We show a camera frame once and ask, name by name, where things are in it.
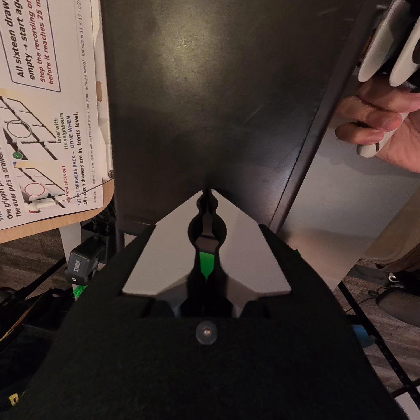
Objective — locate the person's right hand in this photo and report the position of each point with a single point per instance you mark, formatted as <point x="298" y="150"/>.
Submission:
<point x="380" y="105"/>

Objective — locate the black drawer cabinet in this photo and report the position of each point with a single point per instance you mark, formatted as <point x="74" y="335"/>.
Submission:
<point x="213" y="98"/>

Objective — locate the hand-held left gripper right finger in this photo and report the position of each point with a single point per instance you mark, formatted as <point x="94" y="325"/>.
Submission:
<point x="252" y="259"/>

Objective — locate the black plastic device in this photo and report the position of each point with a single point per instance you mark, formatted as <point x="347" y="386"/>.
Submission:
<point x="85" y="259"/>

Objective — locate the green tape scrap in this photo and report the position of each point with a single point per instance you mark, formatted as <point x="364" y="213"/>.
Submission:
<point x="79" y="291"/>

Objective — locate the black perforated metal rail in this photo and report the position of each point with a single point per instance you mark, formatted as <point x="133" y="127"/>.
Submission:
<point x="377" y="341"/>

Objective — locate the white instruction poster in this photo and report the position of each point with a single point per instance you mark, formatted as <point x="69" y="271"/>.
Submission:
<point x="39" y="114"/>

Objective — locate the black printed shirt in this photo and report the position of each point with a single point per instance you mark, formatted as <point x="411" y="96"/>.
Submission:
<point x="19" y="361"/>

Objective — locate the green plastic bin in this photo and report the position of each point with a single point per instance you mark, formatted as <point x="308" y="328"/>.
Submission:
<point x="206" y="262"/>

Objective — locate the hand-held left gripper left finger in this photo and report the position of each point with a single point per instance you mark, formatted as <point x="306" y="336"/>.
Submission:
<point x="160" y="259"/>

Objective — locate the small blue item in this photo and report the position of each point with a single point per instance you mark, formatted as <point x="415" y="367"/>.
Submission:
<point x="362" y="338"/>

